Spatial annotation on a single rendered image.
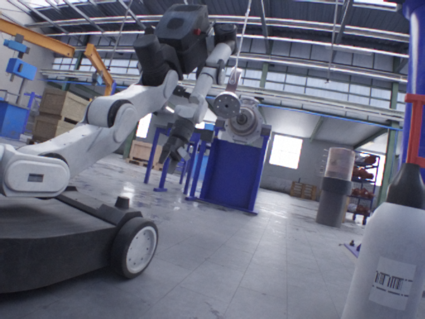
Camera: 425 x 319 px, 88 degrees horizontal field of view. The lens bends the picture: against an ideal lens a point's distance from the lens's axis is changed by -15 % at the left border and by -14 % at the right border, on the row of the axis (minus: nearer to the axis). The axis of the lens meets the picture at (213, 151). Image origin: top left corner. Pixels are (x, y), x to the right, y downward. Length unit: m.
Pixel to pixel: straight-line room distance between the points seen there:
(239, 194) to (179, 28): 2.45
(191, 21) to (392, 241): 1.20
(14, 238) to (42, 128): 5.80
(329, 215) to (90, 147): 3.26
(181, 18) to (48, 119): 5.22
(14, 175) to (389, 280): 1.02
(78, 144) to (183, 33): 0.72
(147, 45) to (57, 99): 5.29
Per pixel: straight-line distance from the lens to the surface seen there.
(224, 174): 3.38
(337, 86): 10.58
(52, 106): 6.37
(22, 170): 0.74
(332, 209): 3.71
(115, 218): 0.86
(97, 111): 0.99
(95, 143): 0.91
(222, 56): 1.29
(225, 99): 1.87
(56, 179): 0.80
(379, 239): 0.85
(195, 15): 1.37
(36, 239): 0.67
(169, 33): 1.32
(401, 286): 0.86
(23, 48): 8.05
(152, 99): 1.13
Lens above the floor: 0.41
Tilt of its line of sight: 4 degrees up
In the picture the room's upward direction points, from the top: 13 degrees clockwise
